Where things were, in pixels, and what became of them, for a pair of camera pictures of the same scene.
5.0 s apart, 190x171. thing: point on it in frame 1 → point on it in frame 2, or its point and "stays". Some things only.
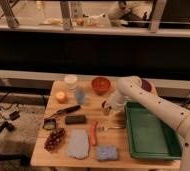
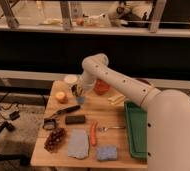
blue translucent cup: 80,96 stays
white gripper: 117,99 → 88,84
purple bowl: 146,85 stays
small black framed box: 49,123 stays
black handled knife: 66,110 stays
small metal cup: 104,106 → 74,90
